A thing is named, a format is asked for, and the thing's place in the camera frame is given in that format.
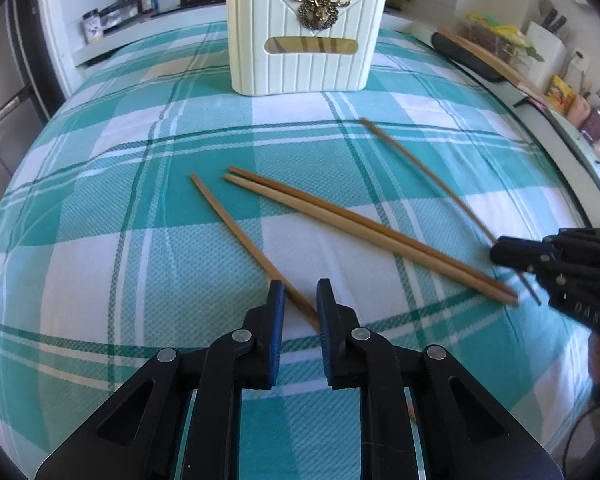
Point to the pink cup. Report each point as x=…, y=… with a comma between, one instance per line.
x=579, y=110

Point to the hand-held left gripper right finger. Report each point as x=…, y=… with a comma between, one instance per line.
x=325, y=310

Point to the black flat pad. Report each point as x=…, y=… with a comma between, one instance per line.
x=462, y=55

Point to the white knife block with knives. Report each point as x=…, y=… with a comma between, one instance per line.
x=547, y=45

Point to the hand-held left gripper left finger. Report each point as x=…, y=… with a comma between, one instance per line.
x=277, y=310

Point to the yellow packet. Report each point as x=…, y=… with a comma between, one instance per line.
x=561, y=94

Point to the grey refrigerator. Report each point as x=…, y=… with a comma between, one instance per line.
x=5, y=85

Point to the purple soap bottle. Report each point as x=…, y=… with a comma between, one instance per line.
x=595, y=122

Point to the teal plaid tablecloth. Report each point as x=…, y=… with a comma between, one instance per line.
x=130, y=260

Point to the wooden cutting board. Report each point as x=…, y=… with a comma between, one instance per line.
x=500, y=67

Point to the cream ribbed utensil holder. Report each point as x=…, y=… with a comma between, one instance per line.
x=305, y=45

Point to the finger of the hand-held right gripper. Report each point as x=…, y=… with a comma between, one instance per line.
x=522, y=252

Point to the white wall socket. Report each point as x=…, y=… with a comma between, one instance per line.
x=579, y=66

